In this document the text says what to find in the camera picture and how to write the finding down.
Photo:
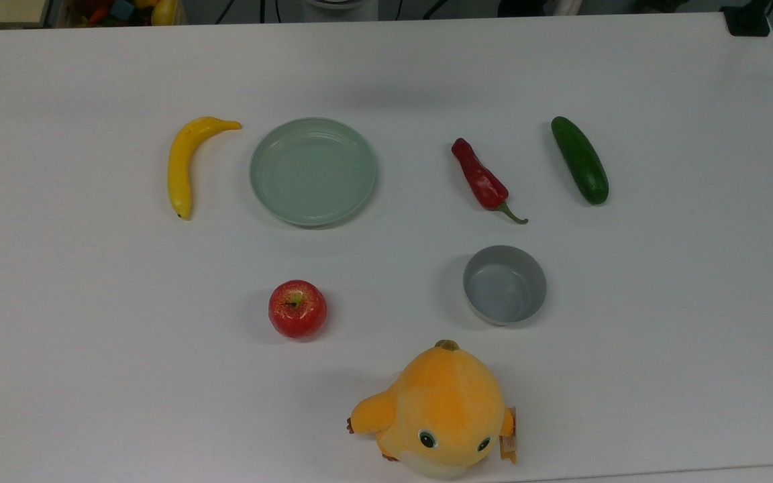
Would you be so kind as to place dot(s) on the red apple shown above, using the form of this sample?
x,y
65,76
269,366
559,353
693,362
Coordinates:
x,y
298,310

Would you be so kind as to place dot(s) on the small grey bowl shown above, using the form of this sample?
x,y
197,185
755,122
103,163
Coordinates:
x,y
504,287

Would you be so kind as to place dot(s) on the pale green plate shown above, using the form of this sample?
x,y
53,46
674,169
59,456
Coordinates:
x,y
313,171

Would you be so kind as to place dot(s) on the red chili pepper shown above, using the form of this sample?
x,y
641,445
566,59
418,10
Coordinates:
x,y
480,180

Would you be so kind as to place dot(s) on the orange plush toy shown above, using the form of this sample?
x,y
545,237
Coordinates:
x,y
443,402

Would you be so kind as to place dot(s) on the green cucumber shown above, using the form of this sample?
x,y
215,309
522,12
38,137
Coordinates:
x,y
581,161

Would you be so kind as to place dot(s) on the yellow banana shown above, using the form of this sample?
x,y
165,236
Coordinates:
x,y
178,168

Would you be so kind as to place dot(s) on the bin of colourful toys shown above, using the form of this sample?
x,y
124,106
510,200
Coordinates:
x,y
118,12

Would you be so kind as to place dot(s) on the black table clamp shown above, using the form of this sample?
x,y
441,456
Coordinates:
x,y
747,20

